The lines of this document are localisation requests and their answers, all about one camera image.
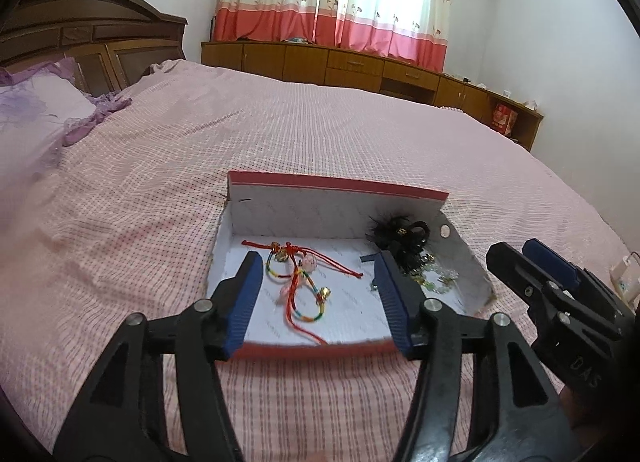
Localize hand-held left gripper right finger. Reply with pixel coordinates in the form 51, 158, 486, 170
374, 251, 583, 462

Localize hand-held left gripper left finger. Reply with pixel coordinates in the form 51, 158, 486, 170
52, 251, 265, 462

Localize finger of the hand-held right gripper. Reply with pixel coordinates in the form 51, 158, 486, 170
523, 237, 587, 289
486, 241, 562, 306

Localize red cardboard box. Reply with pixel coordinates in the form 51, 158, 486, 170
202, 171, 496, 360

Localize clear crystal bead bracelet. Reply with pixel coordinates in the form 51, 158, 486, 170
417, 256, 461, 295

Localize red string bracelet pink beads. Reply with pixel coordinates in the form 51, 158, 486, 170
242, 239, 365, 345

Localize black feather hair accessory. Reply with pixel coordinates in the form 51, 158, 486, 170
367, 212, 433, 273

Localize red gift box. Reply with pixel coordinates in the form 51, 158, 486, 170
489, 101, 519, 137

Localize pink checked bedspread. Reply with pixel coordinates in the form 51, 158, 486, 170
0, 60, 636, 462

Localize long wooden cabinet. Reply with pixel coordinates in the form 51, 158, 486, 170
201, 40, 545, 153

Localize lavender floral pillow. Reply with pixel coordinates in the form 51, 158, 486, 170
0, 57, 133, 183

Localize dark wooden headboard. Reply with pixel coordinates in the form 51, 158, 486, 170
0, 0, 188, 98

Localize colourful braided bracelet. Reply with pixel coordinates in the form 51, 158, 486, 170
265, 241, 301, 279

